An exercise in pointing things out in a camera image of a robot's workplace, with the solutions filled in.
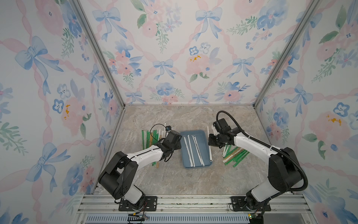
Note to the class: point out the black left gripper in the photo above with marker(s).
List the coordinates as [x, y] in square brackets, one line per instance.
[178, 144]

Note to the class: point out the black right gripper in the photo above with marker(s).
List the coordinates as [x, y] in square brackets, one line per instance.
[210, 141]

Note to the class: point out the thin white straw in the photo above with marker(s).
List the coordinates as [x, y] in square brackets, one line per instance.
[192, 148]

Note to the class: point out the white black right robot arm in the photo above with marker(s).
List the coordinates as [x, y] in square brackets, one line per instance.
[284, 171]

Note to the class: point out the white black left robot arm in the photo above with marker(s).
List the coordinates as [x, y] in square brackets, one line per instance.
[118, 175]

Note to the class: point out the green straws pile right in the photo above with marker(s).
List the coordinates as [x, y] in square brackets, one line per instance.
[235, 155]

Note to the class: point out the blue plastic storage tray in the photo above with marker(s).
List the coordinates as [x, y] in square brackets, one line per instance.
[203, 145]

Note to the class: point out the brown paper wrapped straw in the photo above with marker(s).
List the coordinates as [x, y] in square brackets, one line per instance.
[151, 139]

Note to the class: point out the green wrapped straw far left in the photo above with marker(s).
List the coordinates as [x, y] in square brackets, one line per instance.
[143, 139]

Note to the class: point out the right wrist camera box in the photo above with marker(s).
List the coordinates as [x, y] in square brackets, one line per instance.
[221, 126]

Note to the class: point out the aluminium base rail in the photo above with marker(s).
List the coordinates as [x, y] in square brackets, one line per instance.
[194, 209]

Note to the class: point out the aluminium frame post right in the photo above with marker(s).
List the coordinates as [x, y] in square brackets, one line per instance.
[298, 31]

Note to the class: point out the aluminium frame post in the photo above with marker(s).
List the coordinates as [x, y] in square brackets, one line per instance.
[79, 11]
[298, 31]

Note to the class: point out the aluminium frame post left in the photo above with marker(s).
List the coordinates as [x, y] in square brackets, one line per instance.
[79, 11]

